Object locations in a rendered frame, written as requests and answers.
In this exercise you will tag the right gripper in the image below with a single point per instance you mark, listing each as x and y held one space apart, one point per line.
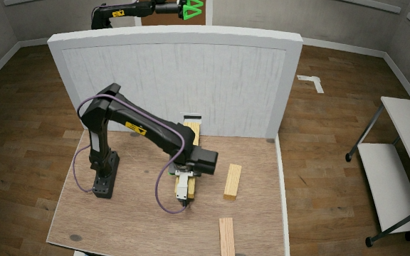
183 173

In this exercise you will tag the grey panel wall with slot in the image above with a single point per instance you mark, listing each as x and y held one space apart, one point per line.
239 78

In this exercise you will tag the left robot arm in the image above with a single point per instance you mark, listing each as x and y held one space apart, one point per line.
139 9

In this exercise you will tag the light wood block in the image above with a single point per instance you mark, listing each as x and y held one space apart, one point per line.
226 239

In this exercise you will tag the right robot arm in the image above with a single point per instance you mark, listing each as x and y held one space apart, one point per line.
124 112

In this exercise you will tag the brown wooden block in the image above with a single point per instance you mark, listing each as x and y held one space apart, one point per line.
232 182

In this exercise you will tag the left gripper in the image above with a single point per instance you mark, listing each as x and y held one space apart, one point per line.
173 7

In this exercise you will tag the long wooden board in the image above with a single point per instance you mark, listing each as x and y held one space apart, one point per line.
191 180

